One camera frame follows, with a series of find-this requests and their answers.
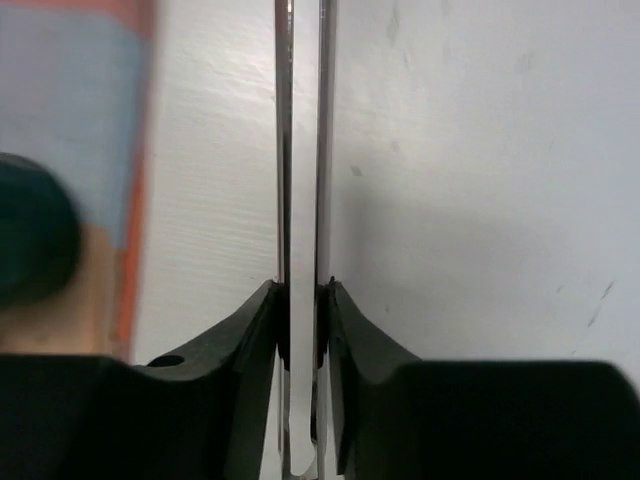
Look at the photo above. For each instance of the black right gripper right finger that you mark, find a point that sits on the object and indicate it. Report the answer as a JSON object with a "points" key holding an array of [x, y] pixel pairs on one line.
{"points": [[397, 416]]}

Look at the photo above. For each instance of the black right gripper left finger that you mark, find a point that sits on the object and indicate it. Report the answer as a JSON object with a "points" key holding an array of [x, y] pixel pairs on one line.
{"points": [[197, 412]]}

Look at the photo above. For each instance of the stainless steel serving tongs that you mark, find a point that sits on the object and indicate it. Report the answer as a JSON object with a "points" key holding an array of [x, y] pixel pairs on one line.
{"points": [[284, 15]]}

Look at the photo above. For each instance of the dark green mug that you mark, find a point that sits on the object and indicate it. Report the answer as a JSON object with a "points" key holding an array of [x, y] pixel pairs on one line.
{"points": [[41, 235]]}

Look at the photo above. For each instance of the checkered orange blue placemat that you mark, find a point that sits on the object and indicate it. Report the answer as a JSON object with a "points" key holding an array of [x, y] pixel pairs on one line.
{"points": [[75, 87]]}

